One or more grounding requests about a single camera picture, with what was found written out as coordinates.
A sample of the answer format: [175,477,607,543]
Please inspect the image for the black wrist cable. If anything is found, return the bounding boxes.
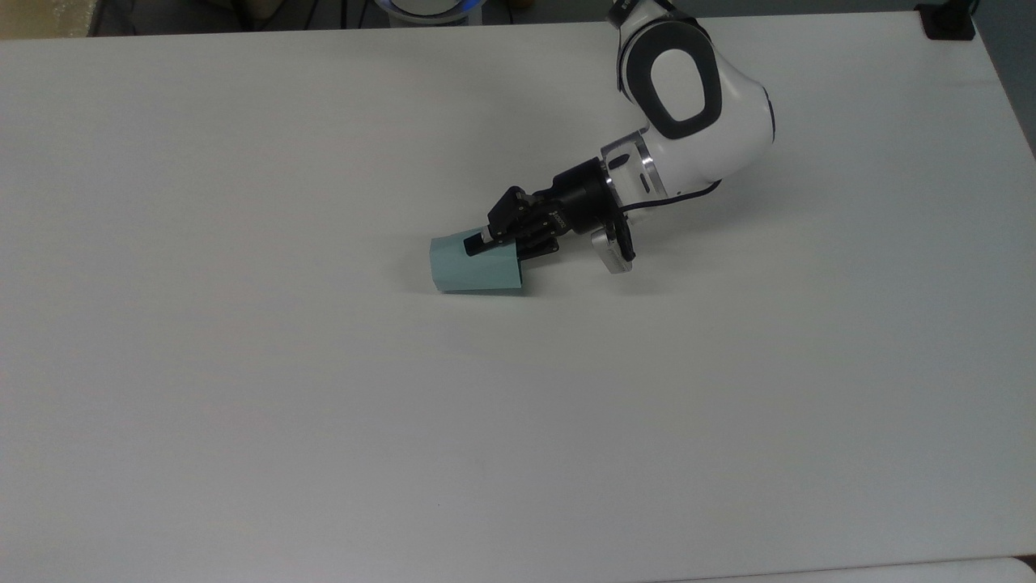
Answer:
[617,180,723,214]

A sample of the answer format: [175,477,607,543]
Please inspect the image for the silver box on wrist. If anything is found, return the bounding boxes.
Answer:
[590,209,639,275]

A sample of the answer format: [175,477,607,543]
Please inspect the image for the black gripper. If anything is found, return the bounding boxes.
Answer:
[464,160,621,262]

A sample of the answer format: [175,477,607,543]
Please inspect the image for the white side table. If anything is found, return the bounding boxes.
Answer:
[664,556,1036,583]

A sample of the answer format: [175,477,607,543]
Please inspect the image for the teal hexagonal cup with handle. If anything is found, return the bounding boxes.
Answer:
[427,229,524,296]

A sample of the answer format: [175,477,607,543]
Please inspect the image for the robot base with blue ring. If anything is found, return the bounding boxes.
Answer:
[375,0,488,19]

